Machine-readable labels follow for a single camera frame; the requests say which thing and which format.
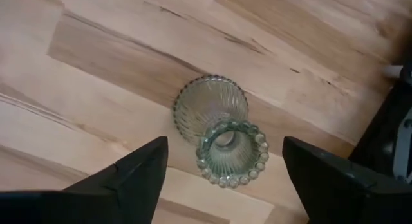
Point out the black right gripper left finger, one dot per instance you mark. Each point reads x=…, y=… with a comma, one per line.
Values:
x=96, y=201

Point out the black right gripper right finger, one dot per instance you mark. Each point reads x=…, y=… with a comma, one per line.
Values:
x=347, y=195

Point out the green glass candle holder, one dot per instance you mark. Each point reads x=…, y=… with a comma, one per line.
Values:
x=209, y=105

